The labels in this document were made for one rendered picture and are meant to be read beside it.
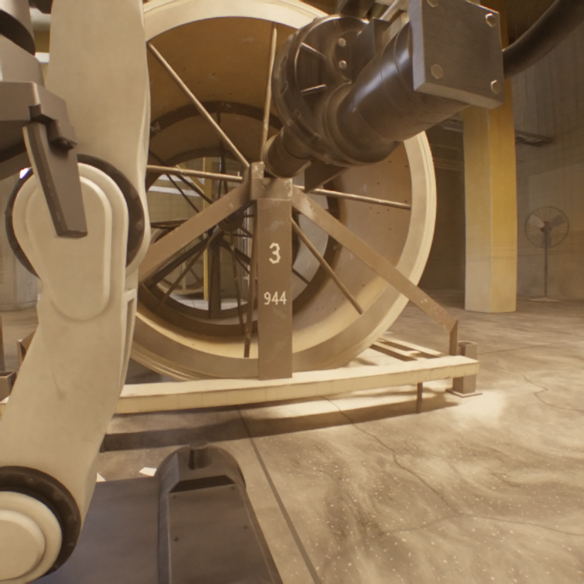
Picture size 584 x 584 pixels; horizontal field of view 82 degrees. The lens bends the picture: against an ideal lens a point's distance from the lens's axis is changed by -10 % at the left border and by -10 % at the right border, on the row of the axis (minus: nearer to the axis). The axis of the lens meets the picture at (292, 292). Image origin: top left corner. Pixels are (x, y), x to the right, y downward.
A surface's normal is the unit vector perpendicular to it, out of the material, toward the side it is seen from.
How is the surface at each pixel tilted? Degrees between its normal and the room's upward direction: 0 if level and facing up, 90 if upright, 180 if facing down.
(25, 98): 81
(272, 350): 90
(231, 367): 90
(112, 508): 0
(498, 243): 90
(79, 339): 115
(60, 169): 76
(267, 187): 90
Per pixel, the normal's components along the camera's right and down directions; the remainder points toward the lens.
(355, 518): 0.00, -1.00
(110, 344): 0.33, 0.47
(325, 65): 0.29, 0.05
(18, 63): 0.96, -0.25
